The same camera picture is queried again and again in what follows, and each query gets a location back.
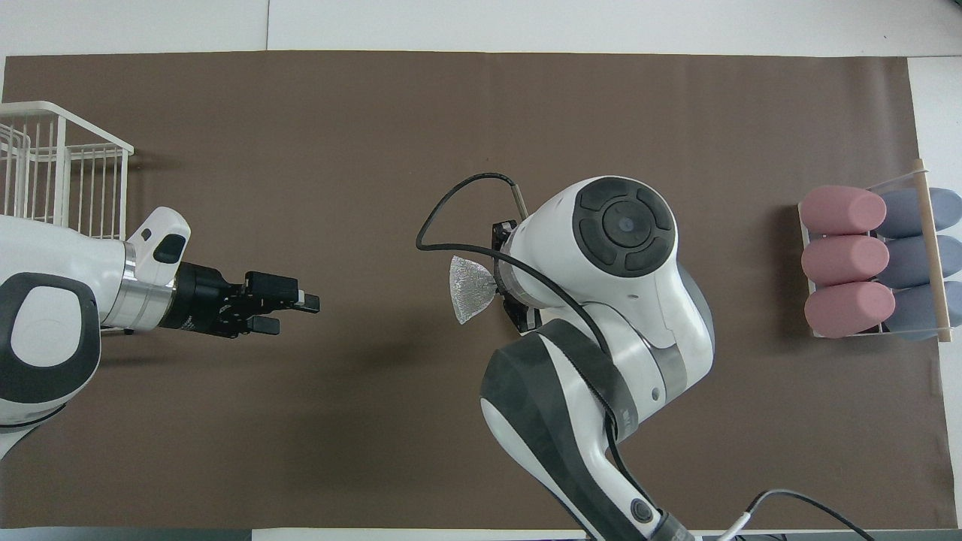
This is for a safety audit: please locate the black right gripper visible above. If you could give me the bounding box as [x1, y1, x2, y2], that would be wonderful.
[492, 220, 543, 335]

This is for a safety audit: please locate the silver mesh sponge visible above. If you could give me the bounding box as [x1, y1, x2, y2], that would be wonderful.
[449, 255, 498, 325]

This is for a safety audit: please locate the white wire dish rack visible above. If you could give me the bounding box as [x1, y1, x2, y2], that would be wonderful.
[0, 101, 135, 241]

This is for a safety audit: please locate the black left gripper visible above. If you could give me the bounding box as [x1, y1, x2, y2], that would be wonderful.
[159, 263, 320, 339]

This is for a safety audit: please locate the brown table mat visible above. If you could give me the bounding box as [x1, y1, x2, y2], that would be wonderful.
[0, 50, 957, 530]

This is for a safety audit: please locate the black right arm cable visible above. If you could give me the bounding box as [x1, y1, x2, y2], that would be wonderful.
[416, 173, 876, 541]

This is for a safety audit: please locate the pink cup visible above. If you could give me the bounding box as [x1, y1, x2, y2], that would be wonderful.
[801, 235, 890, 287]
[799, 186, 888, 235]
[804, 281, 897, 339]

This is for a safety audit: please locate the blue cup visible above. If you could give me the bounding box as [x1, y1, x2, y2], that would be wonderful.
[883, 235, 962, 290]
[876, 188, 962, 238]
[885, 281, 962, 341]

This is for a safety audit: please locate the cup rack with wooden rod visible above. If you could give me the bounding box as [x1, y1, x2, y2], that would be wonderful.
[797, 158, 957, 344]

